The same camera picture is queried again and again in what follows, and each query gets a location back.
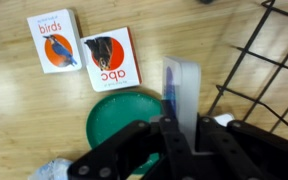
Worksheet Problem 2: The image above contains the green round plate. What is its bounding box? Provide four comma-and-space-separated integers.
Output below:
85, 91, 165, 176

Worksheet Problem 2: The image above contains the black wire rack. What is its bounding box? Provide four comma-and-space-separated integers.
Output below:
207, 0, 288, 139

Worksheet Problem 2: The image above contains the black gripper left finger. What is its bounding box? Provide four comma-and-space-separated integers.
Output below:
67, 116, 198, 180

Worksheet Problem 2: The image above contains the white book blue oval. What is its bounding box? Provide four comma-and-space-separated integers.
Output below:
162, 56, 201, 151

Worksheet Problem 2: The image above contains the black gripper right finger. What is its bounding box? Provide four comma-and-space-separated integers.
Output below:
197, 117, 288, 180

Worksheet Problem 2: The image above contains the plastic bag of items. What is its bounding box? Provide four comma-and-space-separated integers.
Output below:
27, 158, 72, 180

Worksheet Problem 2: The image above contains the white abc book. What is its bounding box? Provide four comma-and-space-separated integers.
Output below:
81, 27, 142, 92

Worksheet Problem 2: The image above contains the white birds book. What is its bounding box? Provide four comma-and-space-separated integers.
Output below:
27, 9, 83, 74

